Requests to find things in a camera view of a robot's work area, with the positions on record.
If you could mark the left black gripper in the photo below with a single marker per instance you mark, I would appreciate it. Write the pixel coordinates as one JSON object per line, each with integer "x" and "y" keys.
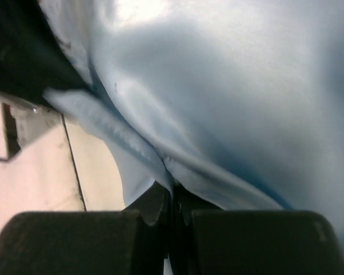
{"x": 30, "y": 57}

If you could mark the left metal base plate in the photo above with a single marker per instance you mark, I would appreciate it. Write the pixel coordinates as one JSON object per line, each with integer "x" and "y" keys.
{"x": 24, "y": 126}

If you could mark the light blue pillowcase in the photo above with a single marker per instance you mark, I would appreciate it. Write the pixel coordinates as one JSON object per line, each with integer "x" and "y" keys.
{"x": 241, "y": 102}

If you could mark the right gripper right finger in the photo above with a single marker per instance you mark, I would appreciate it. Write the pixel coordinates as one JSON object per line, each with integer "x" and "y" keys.
{"x": 205, "y": 239}

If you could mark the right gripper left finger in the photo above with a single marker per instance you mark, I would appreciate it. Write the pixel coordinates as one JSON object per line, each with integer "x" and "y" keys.
{"x": 130, "y": 241}

